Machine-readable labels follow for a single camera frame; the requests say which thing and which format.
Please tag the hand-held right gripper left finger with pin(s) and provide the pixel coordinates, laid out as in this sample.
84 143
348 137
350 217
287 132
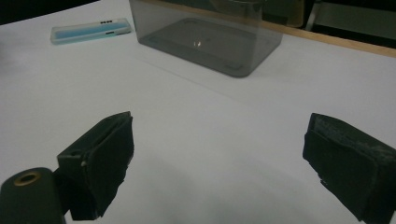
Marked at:
102 161

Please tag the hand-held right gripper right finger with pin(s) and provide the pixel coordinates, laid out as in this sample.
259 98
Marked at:
348 168

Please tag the transparent grey plastic box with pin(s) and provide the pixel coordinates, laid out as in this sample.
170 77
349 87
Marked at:
202 46

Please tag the white table cover sheet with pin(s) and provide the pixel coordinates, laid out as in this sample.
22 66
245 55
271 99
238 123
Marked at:
202 124

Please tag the grey metal stand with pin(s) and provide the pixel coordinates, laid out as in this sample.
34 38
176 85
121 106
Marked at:
355 25

